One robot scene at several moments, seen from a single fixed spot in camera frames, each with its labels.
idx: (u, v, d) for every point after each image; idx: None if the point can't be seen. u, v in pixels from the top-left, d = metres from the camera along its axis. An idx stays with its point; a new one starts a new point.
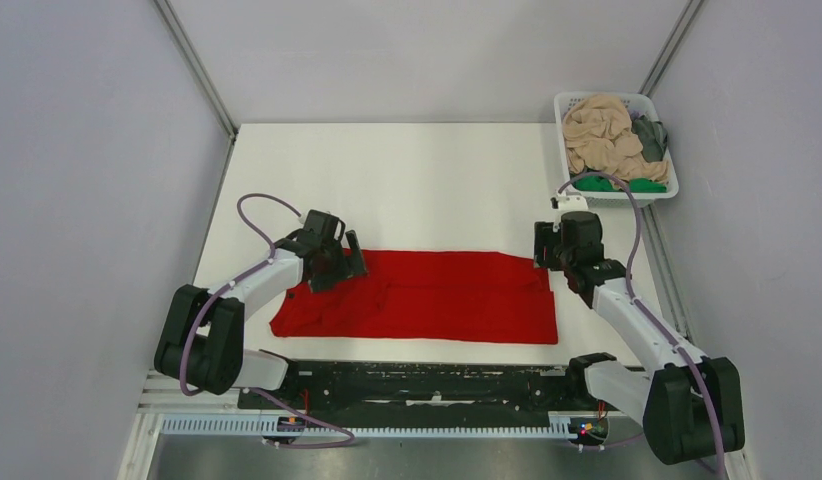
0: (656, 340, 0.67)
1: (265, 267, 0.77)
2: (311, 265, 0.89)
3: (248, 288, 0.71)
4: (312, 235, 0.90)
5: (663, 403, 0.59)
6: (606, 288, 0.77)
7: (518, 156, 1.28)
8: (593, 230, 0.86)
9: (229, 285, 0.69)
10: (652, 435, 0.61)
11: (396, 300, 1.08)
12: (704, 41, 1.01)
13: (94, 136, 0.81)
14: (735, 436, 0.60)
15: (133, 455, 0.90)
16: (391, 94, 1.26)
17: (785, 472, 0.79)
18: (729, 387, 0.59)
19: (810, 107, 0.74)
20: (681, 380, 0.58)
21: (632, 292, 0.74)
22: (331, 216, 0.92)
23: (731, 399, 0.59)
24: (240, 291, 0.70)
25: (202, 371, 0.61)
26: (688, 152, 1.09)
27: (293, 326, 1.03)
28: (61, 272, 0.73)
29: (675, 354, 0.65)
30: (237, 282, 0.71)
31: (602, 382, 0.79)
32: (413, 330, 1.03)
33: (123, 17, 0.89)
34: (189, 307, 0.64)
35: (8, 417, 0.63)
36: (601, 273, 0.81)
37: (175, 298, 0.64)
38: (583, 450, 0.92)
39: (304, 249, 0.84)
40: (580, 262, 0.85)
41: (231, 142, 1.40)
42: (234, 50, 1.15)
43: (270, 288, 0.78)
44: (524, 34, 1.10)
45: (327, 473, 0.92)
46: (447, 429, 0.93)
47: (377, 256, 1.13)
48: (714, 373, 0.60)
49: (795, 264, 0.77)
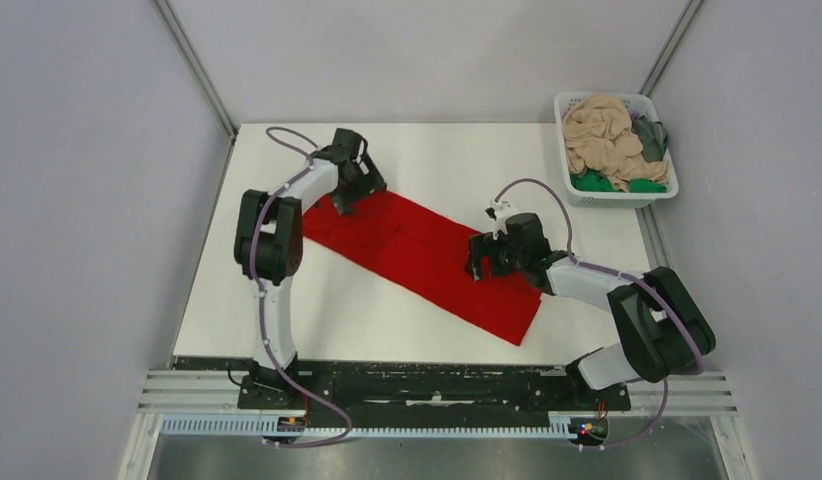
0: (604, 278, 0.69)
1: (308, 172, 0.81)
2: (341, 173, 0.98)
3: (300, 190, 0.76)
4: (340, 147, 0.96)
5: (624, 320, 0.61)
6: (556, 264, 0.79)
7: (518, 155, 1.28)
8: (535, 228, 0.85)
9: (284, 187, 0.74)
10: (634, 362, 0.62)
11: (399, 244, 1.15)
12: (704, 41, 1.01)
13: (93, 137, 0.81)
14: (706, 337, 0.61)
15: (134, 456, 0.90)
16: (391, 94, 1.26)
17: (785, 472, 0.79)
18: (674, 288, 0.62)
19: (810, 107, 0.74)
20: (633, 293, 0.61)
21: (575, 259, 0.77)
22: (356, 133, 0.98)
23: (684, 300, 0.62)
24: (293, 193, 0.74)
25: (276, 258, 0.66)
26: (688, 152, 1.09)
27: (309, 230, 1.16)
28: (59, 274, 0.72)
29: (621, 280, 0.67)
30: (289, 185, 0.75)
31: (597, 370, 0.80)
32: (401, 273, 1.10)
33: (123, 18, 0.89)
34: (255, 209, 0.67)
35: (10, 421, 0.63)
36: (548, 262, 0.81)
37: (241, 201, 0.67)
38: (583, 450, 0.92)
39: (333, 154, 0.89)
40: (531, 260, 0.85)
41: (231, 142, 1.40)
42: (234, 50, 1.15)
43: (314, 192, 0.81)
44: (523, 34, 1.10)
45: (326, 472, 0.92)
46: (447, 429, 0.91)
47: (396, 203, 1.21)
48: (659, 281, 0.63)
49: (795, 265, 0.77)
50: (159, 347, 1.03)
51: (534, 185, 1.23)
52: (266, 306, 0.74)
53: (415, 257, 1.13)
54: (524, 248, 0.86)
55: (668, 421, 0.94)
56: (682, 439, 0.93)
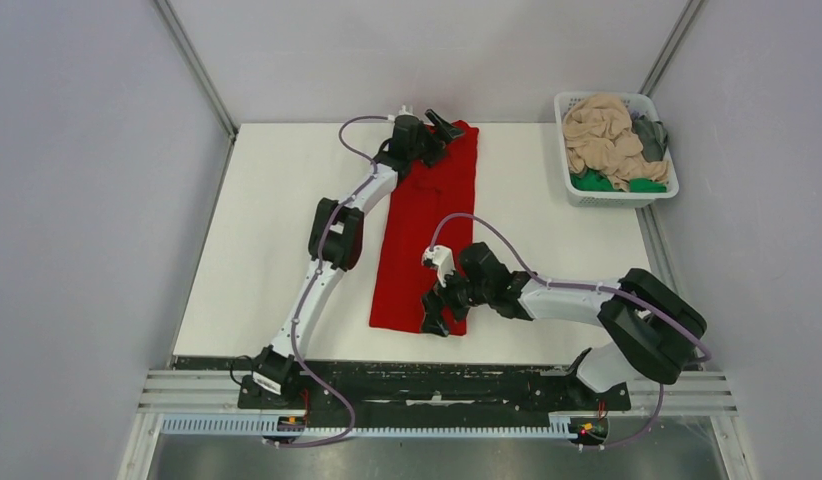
0: (583, 295, 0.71)
1: (372, 181, 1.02)
2: (408, 165, 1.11)
3: (363, 200, 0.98)
4: (400, 143, 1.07)
5: (622, 336, 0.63)
6: (525, 293, 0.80)
7: (519, 156, 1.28)
8: (492, 257, 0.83)
9: (351, 198, 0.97)
10: (642, 367, 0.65)
11: (422, 199, 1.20)
12: (705, 40, 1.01)
13: (93, 136, 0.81)
14: (698, 321, 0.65)
15: (134, 455, 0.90)
16: (392, 94, 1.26)
17: (786, 472, 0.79)
18: (654, 289, 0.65)
19: (810, 107, 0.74)
20: (620, 309, 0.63)
21: (543, 281, 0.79)
22: (413, 125, 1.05)
23: (666, 296, 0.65)
24: (358, 202, 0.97)
25: (336, 253, 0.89)
26: (688, 151, 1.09)
27: None
28: (59, 273, 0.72)
29: (601, 293, 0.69)
30: (355, 195, 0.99)
31: (596, 374, 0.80)
32: (407, 227, 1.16)
33: (123, 18, 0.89)
34: (328, 214, 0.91)
35: (10, 419, 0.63)
36: (514, 290, 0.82)
37: (318, 207, 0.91)
38: (584, 450, 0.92)
39: (397, 162, 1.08)
40: (497, 289, 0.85)
41: (231, 142, 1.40)
42: (233, 49, 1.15)
43: (378, 195, 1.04)
44: (524, 34, 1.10)
45: (326, 472, 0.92)
46: (447, 429, 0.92)
47: (460, 169, 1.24)
48: (639, 285, 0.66)
49: (795, 264, 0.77)
50: (159, 347, 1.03)
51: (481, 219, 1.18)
52: (314, 287, 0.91)
53: (426, 218, 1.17)
54: (486, 280, 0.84)
55: (668, 421, 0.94)
56: (682, 439, 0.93)
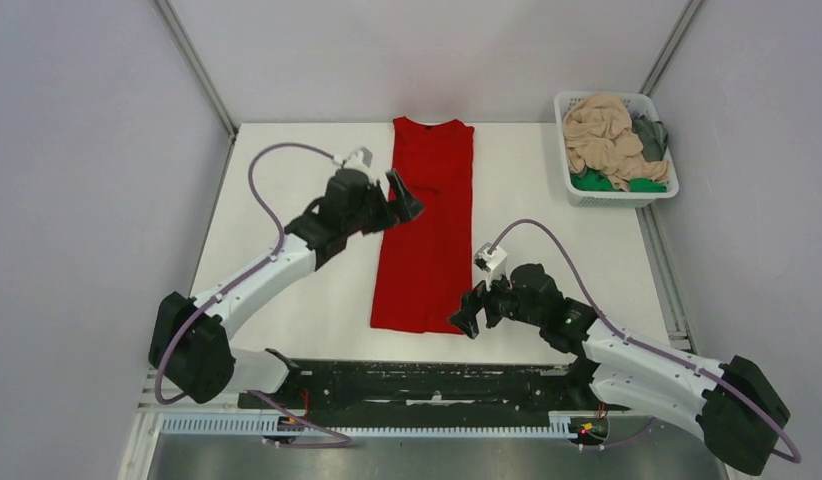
0: (675, 370, 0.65)
1: (266, 265, 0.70)
2: (341, 238, 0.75)
3: (236, 300, 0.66)
4: (332, 207, 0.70)
5: (719, 429, 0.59)
6: (594, 339, 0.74)
7: (520, 157, 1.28)
8: (551, 286, 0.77)
9: (215, 297, 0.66)
10: (725, 455, 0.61)
11: (422, 200, 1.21)
12: (705, 40, 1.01)
13: (93, 136, 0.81)
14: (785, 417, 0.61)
15: (134, 455, 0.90)
16: (391, 94, 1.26)
17: (780, 471, 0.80)
18: (761, 386, 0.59)
19: (809, 106, 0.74)
20: (725, 402, 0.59)
21: (620, 332, 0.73)
22: (355, 185, 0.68)
23: (768, 393, 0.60)
24: (224, 303, 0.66)
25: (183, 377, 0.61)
26: (688, 151, 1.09)
27: (402, 142, 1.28)
28: (64, 275, 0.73)
29: (700, 377, 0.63)
30: (224, 292, 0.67)
31: (617, 394, 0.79)
32: (405, 226, 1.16)
33: (122, 17, 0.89)
34: (173, 319, 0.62)
35: (18, 420, 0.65)
36: (576, 326, 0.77)
37: (161, 307, 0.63)
38: (583, 449, 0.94)
39: (321, 235, 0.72)
40: (553, 322, 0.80)
41: (232, 142, 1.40)
42: (233, 49, 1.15)
43: (272, 287, 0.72)
44: (523, 34, 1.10)
45: (326, 472, 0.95)
46: (447, 428, 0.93)
47: (462, 170, 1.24)
48: (745, 379, 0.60)
49: (791, 266, 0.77)
50: None
51: (482, 217, 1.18)
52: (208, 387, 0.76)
53: (424, 216, 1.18)
54: (541, 309, 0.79)
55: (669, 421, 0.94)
56: (681, 438, 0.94)
